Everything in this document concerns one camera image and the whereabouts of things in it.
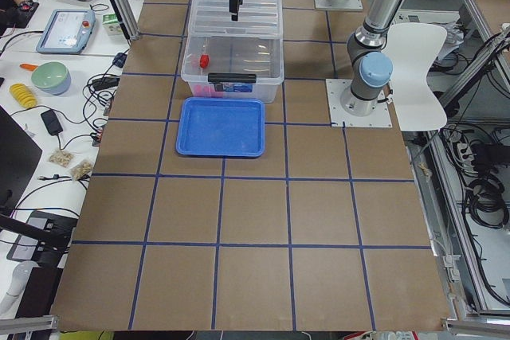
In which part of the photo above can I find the clear plastic box lid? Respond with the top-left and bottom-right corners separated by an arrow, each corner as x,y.
187,0 -> 284,41

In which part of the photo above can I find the clear plastic storage box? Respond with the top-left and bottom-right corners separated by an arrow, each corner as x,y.
180,36 -> 284,104

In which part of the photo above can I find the red block cluster in box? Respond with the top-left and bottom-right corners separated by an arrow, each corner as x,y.
191,84 -> 224,98

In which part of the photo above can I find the green white carton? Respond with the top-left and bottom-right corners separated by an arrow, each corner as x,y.
101,14 -> 123,36

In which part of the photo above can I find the blue plastic tray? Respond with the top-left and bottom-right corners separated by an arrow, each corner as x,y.
175,97 -> 265,158

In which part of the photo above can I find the near teach pendant tablet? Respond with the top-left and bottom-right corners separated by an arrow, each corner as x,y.
36,10 -> 96,54

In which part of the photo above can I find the green bowl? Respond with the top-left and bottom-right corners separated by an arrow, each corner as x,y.
31,61 -> 71,96

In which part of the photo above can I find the white chair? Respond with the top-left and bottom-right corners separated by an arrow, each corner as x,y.
383,22 -> 447,131

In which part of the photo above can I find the orange small object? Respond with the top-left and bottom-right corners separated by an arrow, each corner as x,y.
20,63 -> 37,71

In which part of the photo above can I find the black power adapter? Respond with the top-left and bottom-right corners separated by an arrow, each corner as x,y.
41,109 -> 63,136

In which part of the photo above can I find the snack bag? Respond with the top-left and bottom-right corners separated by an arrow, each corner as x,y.
49,149 -> 74,168
70,159 -> 94,181

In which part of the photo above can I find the yellow ridged toy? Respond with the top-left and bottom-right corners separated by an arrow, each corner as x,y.
9,83 -> 37,109

